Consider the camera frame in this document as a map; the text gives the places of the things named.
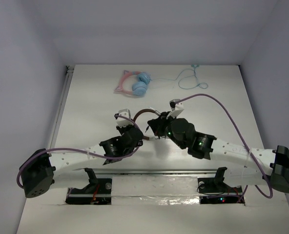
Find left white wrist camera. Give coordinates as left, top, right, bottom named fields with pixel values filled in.
left=114, top=109, right=133, bottom=128

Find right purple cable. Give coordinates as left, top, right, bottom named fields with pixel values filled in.
left=175, top=94, right=273, bottom=198

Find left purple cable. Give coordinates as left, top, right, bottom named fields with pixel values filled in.
left=16, top=114, right=144, bottom=188

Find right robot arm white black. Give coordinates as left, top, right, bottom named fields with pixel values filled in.
left=147, top=113, right=289, bottom=194

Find pink blue cat headphones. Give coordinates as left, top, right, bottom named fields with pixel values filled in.
left=114, top=70, right=152, bottom=97

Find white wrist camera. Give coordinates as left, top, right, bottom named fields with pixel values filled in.
left=114, top=109, right=133, bottom=128
left=166, top=99, right=184, bottom=119

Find purple cable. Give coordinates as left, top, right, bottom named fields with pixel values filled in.
left=175, top=94, right=273, bottom=198
left=16, top=114, right=144, bottom=188

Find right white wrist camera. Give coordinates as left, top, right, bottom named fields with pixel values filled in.
left=166, top=99, right=184, bottom=119

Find brown silver headphones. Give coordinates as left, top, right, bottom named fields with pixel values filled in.
left=133, top=108, right=161, bottom=142

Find light blue headphone cable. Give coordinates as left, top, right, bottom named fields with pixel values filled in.
left=151, top=64, right=210, bottom=90

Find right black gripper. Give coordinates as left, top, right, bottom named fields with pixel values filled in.
left=148, top=111, right=186, bottom=150

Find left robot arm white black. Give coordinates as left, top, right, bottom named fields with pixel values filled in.
left=17, top=125, right=144, bottom=198

